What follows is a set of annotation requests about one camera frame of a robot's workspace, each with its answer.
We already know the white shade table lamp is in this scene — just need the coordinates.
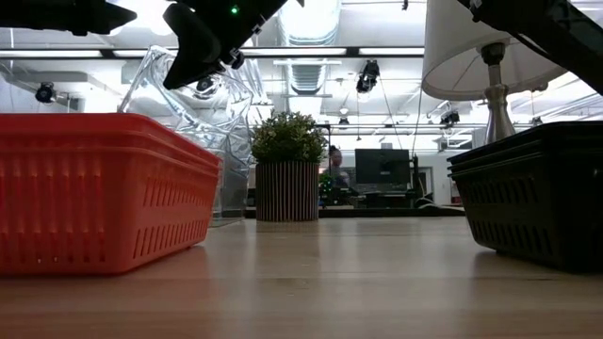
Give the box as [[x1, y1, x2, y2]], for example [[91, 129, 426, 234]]
[[421, 0, 569, 145]]

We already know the black overhead rig beam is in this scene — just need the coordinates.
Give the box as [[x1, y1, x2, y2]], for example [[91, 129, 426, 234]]
[[0, 45, 425, 60]]

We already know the black computer monitor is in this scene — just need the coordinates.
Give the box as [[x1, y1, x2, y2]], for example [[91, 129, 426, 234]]
[[354, 149, 411, 186]]

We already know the person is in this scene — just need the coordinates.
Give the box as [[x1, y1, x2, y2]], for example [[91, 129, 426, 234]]
[[324, 144, 353, 189]]

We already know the small potted green plant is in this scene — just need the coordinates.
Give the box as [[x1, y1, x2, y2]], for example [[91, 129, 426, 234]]
[[250, 111, 330, 222]]

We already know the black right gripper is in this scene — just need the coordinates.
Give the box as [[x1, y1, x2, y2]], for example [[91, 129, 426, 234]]
[[162, 0, 289, 90]]

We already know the silver ceiling duct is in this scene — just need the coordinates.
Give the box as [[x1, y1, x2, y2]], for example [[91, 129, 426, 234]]
[[275, 0, 343, 95]]

